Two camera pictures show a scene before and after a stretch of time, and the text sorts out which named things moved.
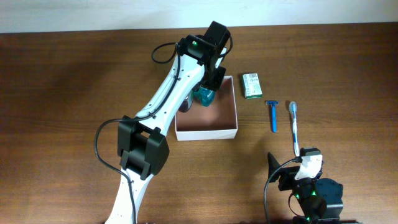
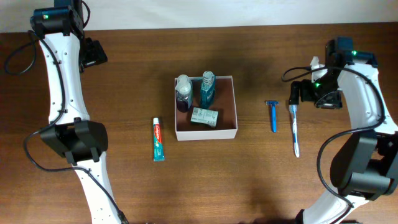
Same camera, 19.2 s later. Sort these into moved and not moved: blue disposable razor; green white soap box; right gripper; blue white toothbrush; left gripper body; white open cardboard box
Moved: right gripper; green white soap box; left gripper body
Not moved: blue disposable razor; blue white toothbrush; white open cardboard box
